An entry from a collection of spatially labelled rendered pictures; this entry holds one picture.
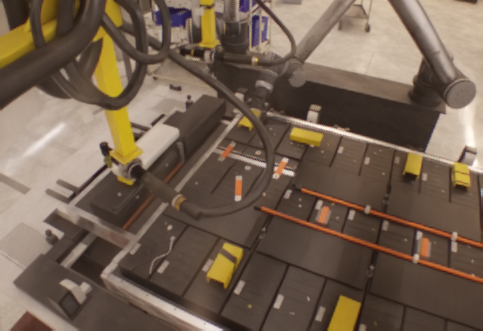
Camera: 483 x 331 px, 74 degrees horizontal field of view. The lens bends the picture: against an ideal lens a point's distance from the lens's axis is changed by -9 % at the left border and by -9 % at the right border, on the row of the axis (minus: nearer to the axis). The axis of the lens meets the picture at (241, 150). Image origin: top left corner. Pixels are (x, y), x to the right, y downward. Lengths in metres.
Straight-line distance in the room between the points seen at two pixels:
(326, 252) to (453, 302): 0.48
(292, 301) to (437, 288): 0.53
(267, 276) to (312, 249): 0.21
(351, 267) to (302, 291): 0.21
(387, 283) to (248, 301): 0.50
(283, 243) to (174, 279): 0.43
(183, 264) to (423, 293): 0.87
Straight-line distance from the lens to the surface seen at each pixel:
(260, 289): 1.27
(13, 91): 0.40
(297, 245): 1.38
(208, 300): 1.26
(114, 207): 1.43
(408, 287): 1.39
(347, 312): 1.23
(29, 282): 1.66
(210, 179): 1.61
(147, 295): 1.31
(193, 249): 1.37
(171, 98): 2.54
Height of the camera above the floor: 2.12
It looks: 39 degrees down
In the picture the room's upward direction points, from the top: straight up
